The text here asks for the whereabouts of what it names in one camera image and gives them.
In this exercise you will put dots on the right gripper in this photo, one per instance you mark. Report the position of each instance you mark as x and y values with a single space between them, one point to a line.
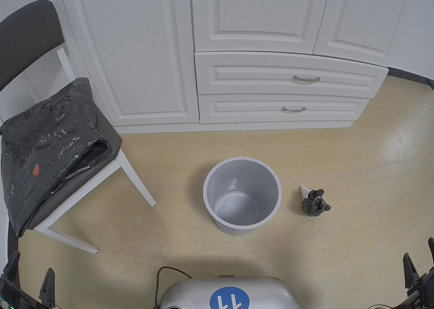
423 289

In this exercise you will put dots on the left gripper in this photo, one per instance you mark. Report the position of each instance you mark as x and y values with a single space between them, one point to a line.
13 295

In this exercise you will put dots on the black plastic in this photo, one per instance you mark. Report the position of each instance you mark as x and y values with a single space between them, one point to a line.
313 204

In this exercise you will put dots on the white paper scrap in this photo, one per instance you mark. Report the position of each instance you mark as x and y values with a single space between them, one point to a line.
304 191

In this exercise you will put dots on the black plastic bag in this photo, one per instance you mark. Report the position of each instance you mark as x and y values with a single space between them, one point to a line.
51 138

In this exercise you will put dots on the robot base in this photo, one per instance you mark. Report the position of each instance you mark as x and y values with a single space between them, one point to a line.
264 292

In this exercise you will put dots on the white trash bin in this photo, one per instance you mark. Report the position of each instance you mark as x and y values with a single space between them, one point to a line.
237 182

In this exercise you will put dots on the white wardrobe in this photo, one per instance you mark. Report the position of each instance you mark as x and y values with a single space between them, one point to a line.
257 73

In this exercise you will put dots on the dark grey white chair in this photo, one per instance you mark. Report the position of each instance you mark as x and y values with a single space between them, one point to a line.
27 26

